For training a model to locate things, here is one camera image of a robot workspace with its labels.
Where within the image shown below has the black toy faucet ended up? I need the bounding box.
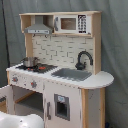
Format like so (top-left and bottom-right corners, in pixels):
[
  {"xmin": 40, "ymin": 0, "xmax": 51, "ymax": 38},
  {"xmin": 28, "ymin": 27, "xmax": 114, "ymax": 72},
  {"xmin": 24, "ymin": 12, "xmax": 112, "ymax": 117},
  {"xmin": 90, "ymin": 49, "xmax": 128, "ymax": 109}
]
[{"xmin": 75, "ymin": 51, "xmax": 93, "ymax": 70}]

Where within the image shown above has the toy microwave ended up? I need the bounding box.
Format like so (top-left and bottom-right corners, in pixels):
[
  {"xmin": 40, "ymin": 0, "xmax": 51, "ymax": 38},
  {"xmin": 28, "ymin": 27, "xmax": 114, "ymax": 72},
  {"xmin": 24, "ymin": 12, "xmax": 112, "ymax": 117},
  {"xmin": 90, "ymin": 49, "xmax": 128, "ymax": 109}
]
[{"xmin": 54, "ymin": 14, "xmax": 91, "ymax": 34}]

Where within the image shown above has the white fridge door with dispenser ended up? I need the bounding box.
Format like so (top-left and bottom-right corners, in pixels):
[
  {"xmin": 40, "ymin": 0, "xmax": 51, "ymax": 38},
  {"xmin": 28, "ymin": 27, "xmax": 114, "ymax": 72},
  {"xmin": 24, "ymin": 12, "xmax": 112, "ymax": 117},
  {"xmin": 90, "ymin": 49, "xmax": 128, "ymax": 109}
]
[{"xmin": 44, "ymin": 82, "xmax": 82, "ymax": 128}]

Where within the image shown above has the small metal pot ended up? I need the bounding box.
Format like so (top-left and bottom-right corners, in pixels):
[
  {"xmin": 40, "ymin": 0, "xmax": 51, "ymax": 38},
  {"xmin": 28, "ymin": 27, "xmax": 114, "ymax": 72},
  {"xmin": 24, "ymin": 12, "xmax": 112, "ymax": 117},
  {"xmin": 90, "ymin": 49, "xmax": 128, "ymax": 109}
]
[{"xmin": 21, "ymin": 57, "xmax": 39, "ymax": 67}]

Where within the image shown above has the red stove knob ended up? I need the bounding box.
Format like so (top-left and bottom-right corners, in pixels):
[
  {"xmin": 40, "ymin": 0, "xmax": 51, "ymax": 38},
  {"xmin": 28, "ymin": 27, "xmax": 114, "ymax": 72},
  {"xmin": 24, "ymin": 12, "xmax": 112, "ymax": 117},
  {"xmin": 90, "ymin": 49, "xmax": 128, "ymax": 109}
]
[
  {"xmin": 12, "ymin": 77, "xmax": 18, "ymax": 82},
  {"xmin": 31, "ymin": 81, "xmax": 37, "ymax": 88}
]

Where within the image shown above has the grey toy sink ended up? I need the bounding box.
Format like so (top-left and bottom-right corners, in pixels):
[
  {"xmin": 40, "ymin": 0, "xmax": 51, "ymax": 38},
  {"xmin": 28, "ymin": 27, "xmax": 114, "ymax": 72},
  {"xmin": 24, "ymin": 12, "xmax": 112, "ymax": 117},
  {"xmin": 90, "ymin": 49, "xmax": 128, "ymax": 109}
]
[{"xmin": 52, "ymin": 68, "xmax": 92, "ymax": 81}]

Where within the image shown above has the grey range hood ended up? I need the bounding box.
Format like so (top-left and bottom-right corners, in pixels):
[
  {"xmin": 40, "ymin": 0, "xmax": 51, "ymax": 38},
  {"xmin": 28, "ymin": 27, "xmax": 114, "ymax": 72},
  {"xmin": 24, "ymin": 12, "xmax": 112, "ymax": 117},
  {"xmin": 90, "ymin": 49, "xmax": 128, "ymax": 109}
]
[{"xmin": 24, "ymin": 15, "xmax": 52, "ymax": 34}]

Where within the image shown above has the left red stove knob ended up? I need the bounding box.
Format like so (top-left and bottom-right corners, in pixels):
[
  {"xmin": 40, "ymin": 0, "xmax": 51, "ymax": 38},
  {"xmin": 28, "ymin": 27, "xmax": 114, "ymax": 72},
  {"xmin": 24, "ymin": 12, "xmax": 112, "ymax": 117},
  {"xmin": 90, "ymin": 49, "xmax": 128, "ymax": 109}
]
[{"xmin": 12, "ymin": 77, "xmax": 18, "ymax": 82}]

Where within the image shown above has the black toy stovetop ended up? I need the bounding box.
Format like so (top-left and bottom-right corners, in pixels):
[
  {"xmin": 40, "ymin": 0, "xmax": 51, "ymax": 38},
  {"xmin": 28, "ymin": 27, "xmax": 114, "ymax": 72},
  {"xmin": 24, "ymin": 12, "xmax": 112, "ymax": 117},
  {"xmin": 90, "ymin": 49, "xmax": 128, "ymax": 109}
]
[{"xmin": 18, "ymin": 64, "xmax": 55, "ymax": 73}]

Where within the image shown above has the wooden toy kitchen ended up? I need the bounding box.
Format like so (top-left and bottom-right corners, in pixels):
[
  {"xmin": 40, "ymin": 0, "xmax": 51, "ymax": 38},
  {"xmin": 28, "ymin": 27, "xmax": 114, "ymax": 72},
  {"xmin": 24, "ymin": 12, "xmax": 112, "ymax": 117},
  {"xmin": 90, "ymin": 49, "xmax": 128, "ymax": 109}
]
[{"xmin": 7, "ymin": 11, "xmax": 114, "ymax": 128}]

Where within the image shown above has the white oven door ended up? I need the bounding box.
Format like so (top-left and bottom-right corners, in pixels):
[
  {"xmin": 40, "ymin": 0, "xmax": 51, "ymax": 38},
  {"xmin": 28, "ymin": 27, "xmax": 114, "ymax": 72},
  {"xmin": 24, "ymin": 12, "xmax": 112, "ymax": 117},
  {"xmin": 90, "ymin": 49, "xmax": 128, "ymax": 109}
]
[{"xmin": 0, "ymin": 85, "xmax": 15, "ymax": 114}]

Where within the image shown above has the right red stove knob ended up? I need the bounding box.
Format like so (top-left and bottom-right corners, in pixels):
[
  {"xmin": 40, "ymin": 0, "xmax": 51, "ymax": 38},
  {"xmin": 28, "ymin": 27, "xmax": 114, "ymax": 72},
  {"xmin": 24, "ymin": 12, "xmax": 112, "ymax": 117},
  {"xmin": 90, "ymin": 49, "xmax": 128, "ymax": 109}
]
[{"xmin": 31, "ymin": 81, "xmax": 37, "ymax": 88}]

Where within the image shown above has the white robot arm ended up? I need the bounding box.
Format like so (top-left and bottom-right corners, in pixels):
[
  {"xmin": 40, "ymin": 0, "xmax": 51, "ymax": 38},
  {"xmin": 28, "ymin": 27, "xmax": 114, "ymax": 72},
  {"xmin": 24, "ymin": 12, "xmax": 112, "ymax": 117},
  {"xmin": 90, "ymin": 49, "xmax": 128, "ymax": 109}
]
[{"xmin": 0, "ymin": 112, "xmax": 44, "ymax": 128}]

